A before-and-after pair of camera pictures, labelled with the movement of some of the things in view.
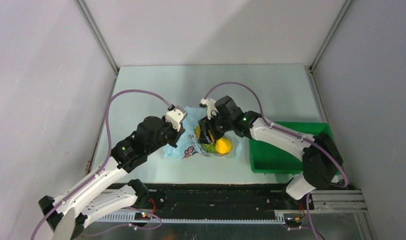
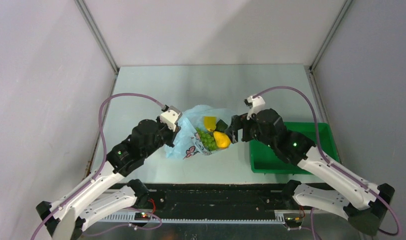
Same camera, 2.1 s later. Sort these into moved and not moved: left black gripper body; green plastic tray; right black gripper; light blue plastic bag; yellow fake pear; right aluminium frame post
Moved: light blue plastic bag; yellow fake pear; right black gripper
Not moved: green plastic tray; right aluminium frame post; left black gripper body
